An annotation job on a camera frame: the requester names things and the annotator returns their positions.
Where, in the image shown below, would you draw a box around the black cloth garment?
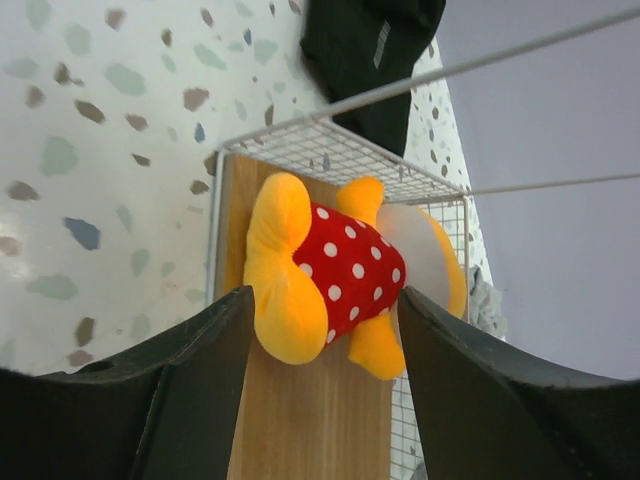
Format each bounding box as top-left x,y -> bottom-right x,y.
300,0 -> 446,157

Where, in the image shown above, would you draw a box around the grey crumpled cloth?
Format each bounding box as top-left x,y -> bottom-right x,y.
467,265 -> 508,341

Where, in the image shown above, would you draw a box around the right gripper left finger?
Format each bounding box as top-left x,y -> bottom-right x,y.
1,287 -> 254,479

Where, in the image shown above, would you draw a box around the white wire wooden shelf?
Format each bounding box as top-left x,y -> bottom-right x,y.
204,7 -> 640,480

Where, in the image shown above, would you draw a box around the orange bear plush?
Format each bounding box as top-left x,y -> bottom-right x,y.
243,172 -> 468,380

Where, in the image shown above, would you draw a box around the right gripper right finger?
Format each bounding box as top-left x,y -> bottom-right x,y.
397,288 -> 639,479

